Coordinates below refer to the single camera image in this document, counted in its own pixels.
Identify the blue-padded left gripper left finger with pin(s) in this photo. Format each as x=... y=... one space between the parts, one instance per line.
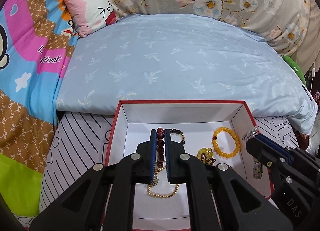
x=103 y=197

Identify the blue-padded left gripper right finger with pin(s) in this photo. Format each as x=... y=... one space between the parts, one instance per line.
x=218 y=197

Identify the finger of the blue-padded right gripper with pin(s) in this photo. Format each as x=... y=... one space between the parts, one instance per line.
x=270 y=143
x=264 y=154

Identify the silver blue-dial wristwatch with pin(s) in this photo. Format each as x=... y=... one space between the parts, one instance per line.
x=255 y=160

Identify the green plastic object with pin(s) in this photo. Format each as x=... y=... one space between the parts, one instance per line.
x=295 y=67

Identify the beige curtain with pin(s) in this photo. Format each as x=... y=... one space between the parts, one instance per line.
x=307 y=55

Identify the light blue satin quilt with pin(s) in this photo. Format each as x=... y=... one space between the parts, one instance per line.
x=182 y=57

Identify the colourful monkey cartoon blanket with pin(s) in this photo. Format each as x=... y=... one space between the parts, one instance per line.
x=37 y=41

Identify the pink rabbit cushion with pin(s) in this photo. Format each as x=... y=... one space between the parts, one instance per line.
x=91 y=15

